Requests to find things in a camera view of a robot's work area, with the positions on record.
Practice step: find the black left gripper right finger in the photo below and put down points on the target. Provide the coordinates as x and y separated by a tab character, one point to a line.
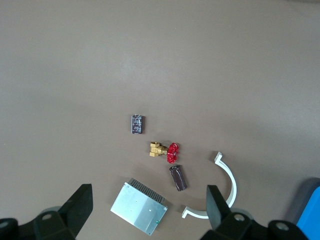
225	225

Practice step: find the silver metal power supply box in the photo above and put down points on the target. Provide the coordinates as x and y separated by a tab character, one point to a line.
138	210

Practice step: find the white curved plastic bracket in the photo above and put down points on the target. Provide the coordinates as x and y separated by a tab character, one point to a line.
232	185

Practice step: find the brass valve with red handwheel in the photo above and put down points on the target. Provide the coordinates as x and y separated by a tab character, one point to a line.
160	151

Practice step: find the brown table cover mat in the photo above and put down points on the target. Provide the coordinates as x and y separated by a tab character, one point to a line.
160	50

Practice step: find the black capacitor with white print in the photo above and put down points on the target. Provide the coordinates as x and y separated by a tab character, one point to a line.
138	124

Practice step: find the dark brown cylindrical capacitor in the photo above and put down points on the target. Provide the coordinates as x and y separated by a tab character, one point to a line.
178	178

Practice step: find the blue plastic tray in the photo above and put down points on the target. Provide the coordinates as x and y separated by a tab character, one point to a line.
310	207

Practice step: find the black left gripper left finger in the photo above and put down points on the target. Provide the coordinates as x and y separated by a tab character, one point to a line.
62	222

